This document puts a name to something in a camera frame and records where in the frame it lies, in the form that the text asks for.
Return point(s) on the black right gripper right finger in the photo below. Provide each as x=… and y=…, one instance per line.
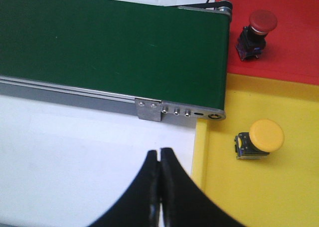
x=184, y=203

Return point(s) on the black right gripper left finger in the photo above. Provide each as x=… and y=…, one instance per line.
x=139, y=205

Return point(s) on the yellow mushroom push button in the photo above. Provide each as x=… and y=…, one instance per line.
x=264, y=137

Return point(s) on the red mushroom push button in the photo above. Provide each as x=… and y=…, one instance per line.
x=251, y=41

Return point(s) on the metal conveyor end plate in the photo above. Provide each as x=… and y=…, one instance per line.
x=194, y=112

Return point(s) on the yellow plastic tray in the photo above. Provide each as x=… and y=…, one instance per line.
x=281, y=190

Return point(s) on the green conveyor belt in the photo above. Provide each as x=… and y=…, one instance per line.
x=169, y=54

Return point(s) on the red plastic tray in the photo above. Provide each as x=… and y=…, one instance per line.
x=292, y=49

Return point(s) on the metal conveyor support bracket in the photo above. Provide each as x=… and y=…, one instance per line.
x=148, y=109

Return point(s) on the aluminium conveyor side rail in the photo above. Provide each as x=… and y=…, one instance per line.
x=67, y=89

